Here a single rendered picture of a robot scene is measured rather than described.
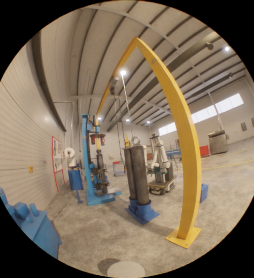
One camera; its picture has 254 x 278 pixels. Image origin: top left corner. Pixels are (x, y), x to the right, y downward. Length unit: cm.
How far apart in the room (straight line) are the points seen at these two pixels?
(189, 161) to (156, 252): 124
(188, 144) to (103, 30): 585
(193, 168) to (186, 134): 33
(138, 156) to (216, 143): 722
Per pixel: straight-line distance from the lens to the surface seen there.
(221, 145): 800
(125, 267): 107
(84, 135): 295
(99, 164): 287
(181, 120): 90
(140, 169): 147
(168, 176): 288
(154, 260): 143
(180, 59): 576
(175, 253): 147
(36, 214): 145
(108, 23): 578
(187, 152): 88
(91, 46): 606
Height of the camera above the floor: 134
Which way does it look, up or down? 11 degrees up
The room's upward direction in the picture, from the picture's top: 8 degrees counter-clockwise
